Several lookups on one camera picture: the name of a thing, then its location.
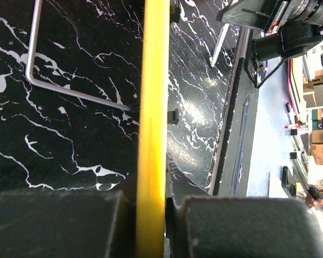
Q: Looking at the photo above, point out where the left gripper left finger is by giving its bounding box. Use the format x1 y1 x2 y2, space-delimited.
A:
0 174 137 257

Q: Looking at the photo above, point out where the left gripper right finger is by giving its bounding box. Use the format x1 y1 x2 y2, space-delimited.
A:
164 153 323 258

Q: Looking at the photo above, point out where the yellow framed whiteboard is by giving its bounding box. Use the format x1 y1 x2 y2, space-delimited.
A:
25 0 181 258

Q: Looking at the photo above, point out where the cardboard boxes stack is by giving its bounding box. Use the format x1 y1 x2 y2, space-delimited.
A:
303 63 323 166

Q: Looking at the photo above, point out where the blue capped whiteboard marker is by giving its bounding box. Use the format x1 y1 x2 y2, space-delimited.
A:
210 23 230 67

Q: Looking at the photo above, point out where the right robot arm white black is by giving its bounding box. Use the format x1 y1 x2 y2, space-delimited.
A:
216 1 323 62

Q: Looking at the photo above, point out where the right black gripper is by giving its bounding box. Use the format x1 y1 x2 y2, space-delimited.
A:
216 0 323 34

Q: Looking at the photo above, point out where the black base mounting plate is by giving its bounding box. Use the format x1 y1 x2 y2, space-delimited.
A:
209 28 258 197

